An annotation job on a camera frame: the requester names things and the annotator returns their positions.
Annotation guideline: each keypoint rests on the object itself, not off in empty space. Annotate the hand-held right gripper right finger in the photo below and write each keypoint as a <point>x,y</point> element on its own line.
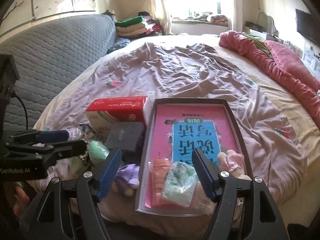
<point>206,175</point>

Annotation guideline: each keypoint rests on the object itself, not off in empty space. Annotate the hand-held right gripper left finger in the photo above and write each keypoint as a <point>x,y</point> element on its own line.
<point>110,175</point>

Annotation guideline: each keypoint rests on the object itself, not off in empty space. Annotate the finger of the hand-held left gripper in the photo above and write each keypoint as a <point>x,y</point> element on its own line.
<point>72,146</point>
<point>50,136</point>

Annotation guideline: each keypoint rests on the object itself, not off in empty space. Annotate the plush toy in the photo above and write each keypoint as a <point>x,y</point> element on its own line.
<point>127,175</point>
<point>233,160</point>

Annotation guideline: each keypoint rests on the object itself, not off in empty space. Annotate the pale green floral tissue packet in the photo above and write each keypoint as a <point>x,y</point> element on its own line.
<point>76,166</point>

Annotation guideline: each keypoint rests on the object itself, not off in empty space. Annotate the blue white tissue packet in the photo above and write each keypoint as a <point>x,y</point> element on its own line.
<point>85,130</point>

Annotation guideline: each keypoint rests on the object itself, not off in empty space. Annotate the white green floral tissue packet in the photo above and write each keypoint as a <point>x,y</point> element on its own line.
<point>178,185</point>

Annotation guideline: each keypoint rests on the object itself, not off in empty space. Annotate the orange tissue packet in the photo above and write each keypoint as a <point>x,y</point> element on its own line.
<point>158,180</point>

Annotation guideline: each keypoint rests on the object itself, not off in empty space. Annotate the brown cardboard tray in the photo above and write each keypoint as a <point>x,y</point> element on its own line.
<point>190,102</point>

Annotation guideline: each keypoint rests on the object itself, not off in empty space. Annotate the person's left hand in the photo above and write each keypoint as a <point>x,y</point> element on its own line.
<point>22,195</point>

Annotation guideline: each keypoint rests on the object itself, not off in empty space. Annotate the leopard print cloth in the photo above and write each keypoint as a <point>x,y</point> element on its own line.
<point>85,158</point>

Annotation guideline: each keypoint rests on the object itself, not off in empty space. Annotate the dark grey box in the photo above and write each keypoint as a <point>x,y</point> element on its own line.
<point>123,135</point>

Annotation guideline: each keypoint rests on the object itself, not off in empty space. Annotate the red tissue box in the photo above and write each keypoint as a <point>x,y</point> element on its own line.
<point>115,103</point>

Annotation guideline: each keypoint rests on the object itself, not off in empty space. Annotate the pink book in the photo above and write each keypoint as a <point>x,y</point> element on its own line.
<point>162,127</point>

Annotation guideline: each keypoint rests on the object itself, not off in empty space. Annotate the grey quilted headboard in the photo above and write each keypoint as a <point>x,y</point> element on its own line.
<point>62,45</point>

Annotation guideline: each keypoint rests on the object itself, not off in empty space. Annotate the mauve bed sheet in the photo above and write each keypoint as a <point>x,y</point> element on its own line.
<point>175,67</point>

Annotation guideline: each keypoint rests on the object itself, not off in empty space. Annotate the blue patterned cloth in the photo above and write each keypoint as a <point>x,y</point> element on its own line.
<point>120,43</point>

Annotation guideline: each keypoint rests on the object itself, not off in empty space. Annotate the stack of folded clothes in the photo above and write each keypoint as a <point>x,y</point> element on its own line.
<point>135,28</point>

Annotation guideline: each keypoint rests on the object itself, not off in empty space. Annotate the red quilt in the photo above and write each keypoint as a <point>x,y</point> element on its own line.
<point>282,62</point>

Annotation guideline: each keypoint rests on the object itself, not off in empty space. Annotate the green patterned cloth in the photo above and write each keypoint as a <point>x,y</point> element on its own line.
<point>257,41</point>

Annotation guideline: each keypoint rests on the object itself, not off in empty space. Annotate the clothes on windowsill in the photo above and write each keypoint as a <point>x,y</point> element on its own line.
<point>215,18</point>

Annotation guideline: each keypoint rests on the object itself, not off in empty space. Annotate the white cabinet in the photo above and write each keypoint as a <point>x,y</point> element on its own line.
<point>310,57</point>

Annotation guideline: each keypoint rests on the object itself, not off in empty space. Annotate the cream curtain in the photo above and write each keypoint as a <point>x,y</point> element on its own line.
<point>161,5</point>

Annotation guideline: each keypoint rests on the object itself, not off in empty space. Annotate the black television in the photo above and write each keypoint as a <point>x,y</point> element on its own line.
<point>308,26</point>

